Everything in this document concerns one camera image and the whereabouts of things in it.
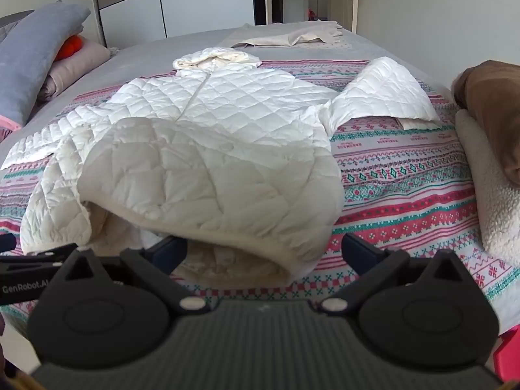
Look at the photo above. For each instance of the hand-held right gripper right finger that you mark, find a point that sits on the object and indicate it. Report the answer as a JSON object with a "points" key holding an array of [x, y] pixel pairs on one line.
{"points": [[354, 250]]}

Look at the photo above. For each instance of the white room door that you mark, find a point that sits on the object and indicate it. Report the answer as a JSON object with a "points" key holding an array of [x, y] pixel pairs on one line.
{"points": [[343, 0]]}

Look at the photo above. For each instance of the grey bed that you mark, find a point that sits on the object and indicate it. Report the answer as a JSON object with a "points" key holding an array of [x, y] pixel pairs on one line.
{"points": [[142, 57]]}

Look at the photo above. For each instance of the patterned knit-print blanket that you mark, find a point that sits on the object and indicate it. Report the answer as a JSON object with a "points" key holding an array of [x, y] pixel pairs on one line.
{"points": [[406, 178]]}

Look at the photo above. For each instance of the brown fleece blanket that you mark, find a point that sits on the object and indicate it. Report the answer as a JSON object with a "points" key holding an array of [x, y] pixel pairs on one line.
{"points": [[491, 105]]}

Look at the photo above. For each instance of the beige cloth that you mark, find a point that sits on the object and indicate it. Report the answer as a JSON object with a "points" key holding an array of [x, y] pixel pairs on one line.
{"points": [[280, 34]]}

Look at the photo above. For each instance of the white and grey wardrobe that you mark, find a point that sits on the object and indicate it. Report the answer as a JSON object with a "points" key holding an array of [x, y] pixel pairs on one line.
{"points": [[195, 4]]}

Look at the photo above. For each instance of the white quilted duvet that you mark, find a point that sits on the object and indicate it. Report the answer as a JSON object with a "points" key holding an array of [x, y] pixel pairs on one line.
{"points": [[203, 150]]}

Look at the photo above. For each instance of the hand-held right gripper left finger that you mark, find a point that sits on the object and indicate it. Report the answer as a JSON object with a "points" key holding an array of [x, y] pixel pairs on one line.
{"points": [[172, 254]]}

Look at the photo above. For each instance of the beige folded quilt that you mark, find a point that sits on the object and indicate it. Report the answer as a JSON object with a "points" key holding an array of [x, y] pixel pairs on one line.
{"points": [[77, 65]]}

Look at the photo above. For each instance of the red box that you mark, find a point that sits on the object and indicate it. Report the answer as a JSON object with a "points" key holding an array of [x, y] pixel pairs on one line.
{"points": [[508, 357]]}

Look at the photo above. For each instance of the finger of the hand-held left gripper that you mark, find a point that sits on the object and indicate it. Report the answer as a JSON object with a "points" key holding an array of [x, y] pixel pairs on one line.
{"points": [[6, 243]]}

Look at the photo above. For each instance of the white fleece blanket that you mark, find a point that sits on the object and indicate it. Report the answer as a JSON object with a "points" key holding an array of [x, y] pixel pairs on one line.
{"points": [[491, 203]]}

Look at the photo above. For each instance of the orange plush toy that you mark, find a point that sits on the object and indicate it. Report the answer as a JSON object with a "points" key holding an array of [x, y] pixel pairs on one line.
{"points": [[69, 47]]}

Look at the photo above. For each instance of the grey-blue fleece blanket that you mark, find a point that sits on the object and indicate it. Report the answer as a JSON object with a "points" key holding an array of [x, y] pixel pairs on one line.
{"points": [[32, 48]]}

